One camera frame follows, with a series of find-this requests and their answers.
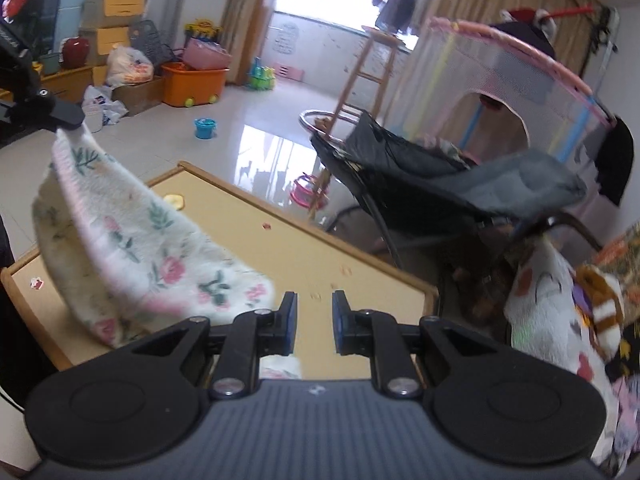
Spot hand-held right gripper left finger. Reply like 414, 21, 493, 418
127, 290, 299, 401

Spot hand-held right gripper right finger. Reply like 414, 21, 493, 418
331, 289, 506, 401

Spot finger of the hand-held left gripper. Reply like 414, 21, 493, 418
20, 94, 86, 131

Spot floral baby garment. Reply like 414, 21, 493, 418
32, 122, 303, 381

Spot wooden television cabinet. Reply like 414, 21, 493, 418
30, 65, 96, 106

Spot white blue plastic bag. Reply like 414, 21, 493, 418
81, 85, 130, 133

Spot red vase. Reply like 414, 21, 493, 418
61, 36, 91, 68

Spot wooden low table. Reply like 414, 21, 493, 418
0, 161, 440, 386

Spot television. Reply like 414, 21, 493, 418
0, 0, 68, 53

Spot cardboard box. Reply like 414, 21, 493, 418
112, 76, 166, 116

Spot red printed plastic bag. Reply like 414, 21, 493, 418
106, 45, 155, 86

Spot black plastic basket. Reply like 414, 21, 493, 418
129, 20, 173, 68

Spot grey yellow drawer tower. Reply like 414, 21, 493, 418
80, 0, 156, 68

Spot pink toy basket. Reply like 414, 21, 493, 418
290, 172, 331, 209

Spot orange wheeled storage bin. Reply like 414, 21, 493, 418
161, 62, 230, 108

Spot pink plastic basket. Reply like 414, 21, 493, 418
182, 37, 232, 71

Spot yellow toy rack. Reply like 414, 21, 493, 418
184, 19, 223, 41

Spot green toy bowling set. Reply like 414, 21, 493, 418
248, 57, 278, 92

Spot heart patterned quilt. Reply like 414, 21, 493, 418
502, 240, 631, 476

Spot silver hula hoop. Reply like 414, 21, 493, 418
299, 109, 361, 136

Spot grey folding lounge chair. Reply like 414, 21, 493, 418
307, 110, 588, 271

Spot pink box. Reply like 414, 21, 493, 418
272, 62, 306, 82

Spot wooden bar stool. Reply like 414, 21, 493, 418
327, 25, 406, 136

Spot dark wooden armchair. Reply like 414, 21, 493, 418
510, 210, 603, 256

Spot brown white plush toy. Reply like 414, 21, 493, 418
575, 264, 626, 356

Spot floral golden cushion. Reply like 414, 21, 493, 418
585, 220, 640, 281

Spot black cushion yellow trees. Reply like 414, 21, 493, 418
605, 330, 640, 386

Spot mesh play tent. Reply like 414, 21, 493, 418
395, 16, 618, 181

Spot lilac printed cloth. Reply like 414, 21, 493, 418
610, 375, 640, 461

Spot black hanging garment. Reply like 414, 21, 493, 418
595, 115, 636, 206

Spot brown braided rope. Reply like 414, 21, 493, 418
307, 170, 331, 221

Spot white wall chart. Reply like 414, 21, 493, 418
272, 22, 299, 56

